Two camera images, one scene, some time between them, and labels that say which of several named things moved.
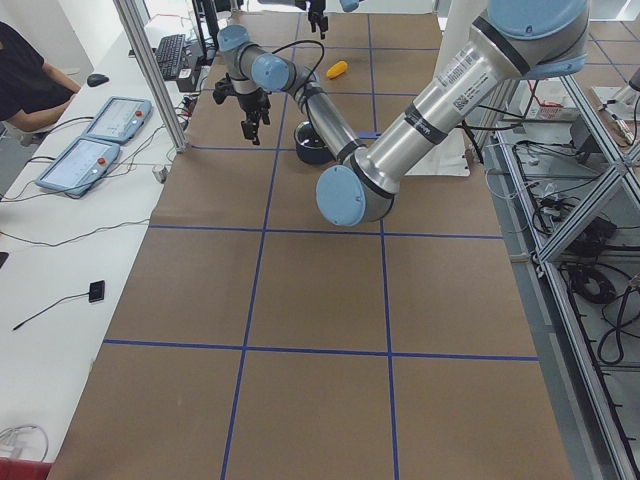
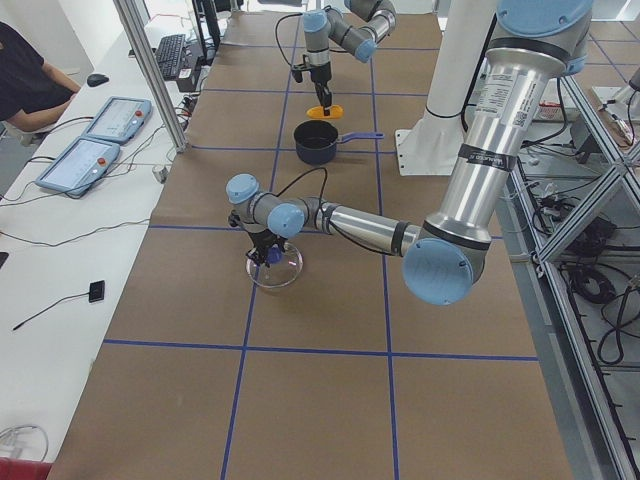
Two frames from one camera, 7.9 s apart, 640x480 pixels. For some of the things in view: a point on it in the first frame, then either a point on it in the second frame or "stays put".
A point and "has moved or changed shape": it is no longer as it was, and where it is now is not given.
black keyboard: (169, 55) stays put
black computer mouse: (96, 79) stays put
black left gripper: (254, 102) → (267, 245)
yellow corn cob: (337, 69) has moved or changed shape
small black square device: (96, 291) stays put
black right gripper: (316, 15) → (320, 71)
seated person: (33, 94) stays put
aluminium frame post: (177, 134) stays put
